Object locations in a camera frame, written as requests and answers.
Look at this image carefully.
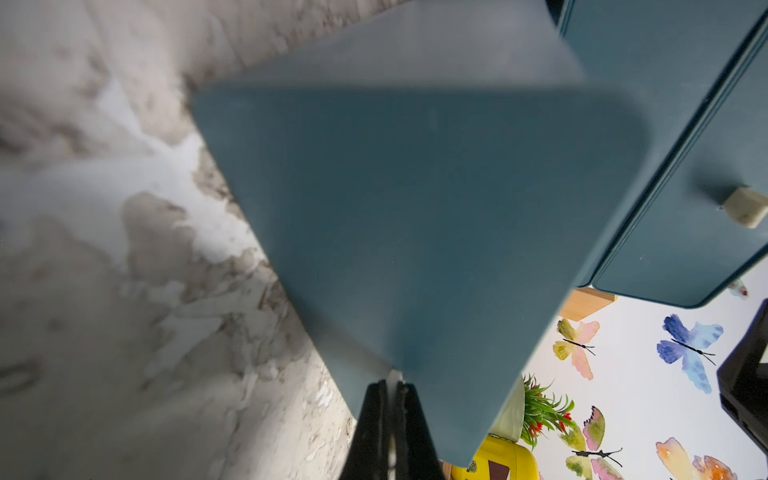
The red flower green plant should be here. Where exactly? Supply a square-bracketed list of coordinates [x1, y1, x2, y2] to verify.
[520, 375, 576, 449]

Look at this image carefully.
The wooden wall shelf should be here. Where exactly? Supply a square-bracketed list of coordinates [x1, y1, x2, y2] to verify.
[558, 287, 617, 322]

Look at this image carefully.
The yellow toy on shelf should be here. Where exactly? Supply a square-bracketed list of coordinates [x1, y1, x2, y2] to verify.
[442, 436, 540, 480]

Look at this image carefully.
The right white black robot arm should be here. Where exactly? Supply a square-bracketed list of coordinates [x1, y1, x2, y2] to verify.
[717, 300, 767, 455]

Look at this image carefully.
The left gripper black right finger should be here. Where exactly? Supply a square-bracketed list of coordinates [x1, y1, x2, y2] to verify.
[392, 382, 444, 480]

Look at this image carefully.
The dark teal drawer cabinet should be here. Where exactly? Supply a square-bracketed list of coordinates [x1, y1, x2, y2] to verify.
[548, 1, 767, 308]

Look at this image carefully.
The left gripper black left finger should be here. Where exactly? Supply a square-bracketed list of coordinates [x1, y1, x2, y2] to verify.
[339, 380, 390, 480]

